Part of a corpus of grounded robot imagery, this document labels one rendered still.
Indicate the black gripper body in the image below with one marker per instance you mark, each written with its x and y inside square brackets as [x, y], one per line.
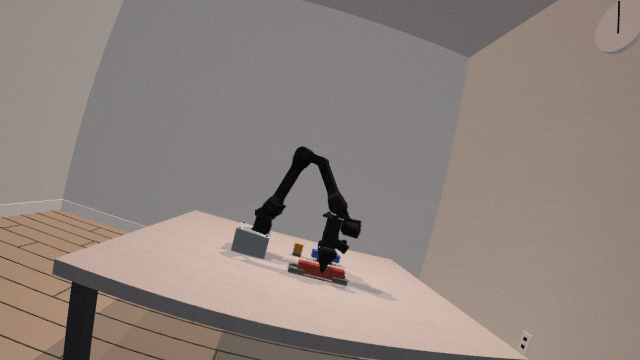
[326, 249]

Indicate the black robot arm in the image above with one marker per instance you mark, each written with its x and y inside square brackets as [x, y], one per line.
[337, 204]

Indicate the red bar with rectangular socket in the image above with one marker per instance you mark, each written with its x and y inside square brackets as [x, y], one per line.
[314, 269]

